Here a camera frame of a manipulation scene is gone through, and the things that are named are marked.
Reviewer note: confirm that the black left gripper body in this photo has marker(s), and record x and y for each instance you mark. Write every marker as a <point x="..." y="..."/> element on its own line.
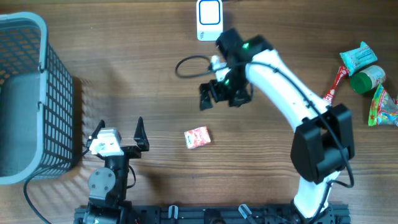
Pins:
<point x="131" y="152"/>

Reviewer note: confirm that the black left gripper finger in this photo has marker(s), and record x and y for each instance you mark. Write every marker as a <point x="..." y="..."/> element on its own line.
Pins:
<point x="140" y="136"/>
<point x="95" y="133"/>

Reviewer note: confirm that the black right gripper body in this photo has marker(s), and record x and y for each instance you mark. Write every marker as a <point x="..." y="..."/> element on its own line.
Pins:
<point x="232" y="82"/>

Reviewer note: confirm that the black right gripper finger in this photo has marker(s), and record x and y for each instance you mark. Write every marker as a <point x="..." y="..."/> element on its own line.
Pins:
<point x="205" y="99"/>
<point x="239" y="98"/>

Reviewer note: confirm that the small orange white box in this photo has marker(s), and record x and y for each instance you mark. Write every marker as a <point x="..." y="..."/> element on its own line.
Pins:
<point x="197" y="137"/>

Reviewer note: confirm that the red snack stick packet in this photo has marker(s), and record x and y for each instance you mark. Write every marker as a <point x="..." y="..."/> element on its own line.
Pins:
<point x="343" y="72"/>

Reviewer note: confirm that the mint wet wipes packet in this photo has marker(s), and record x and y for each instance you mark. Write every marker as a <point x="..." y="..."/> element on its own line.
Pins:
<point x="358" y="58"/>

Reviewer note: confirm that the green lid small jar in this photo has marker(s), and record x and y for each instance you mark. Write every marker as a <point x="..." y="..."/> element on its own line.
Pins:
<point x="367" y="79"/>

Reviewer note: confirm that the green Haribo candy bag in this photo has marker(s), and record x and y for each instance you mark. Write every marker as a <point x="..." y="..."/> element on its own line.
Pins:
<point x="383" y="110"/>

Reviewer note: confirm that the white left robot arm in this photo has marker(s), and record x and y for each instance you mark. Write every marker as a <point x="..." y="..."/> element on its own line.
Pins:
<point x="108" y="185"/>

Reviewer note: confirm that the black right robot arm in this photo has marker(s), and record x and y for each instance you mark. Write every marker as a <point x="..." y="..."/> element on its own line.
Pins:
<point x="323" y="134"/>

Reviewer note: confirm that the white barcode scanner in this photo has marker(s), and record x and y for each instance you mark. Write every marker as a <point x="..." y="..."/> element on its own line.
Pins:
<point x="209" y="19"/>

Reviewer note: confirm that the grey plastic mesh basket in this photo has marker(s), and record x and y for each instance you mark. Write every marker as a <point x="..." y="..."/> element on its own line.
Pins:
<point x="37" y="94"/>

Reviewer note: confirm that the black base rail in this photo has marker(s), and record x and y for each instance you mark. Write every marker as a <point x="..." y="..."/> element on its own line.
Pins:
<point x="271" y="213"/>

